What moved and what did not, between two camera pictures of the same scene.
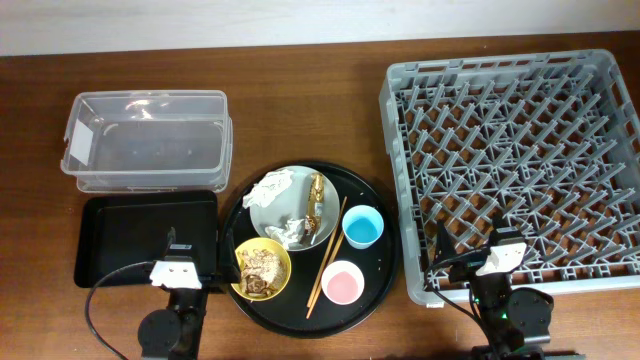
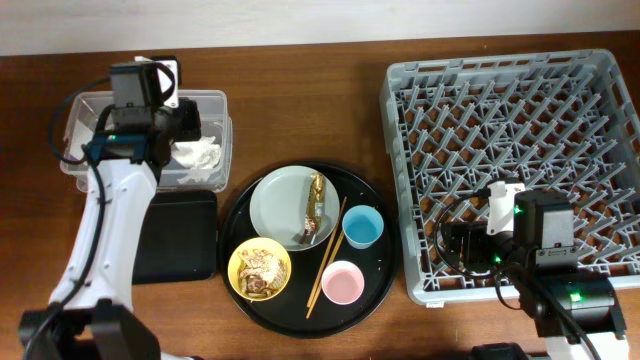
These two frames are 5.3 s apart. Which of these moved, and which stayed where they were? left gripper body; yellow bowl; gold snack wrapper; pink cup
Moved: left gripper body
Stayed: pink cup; yellow bowl; gold snack wrapper
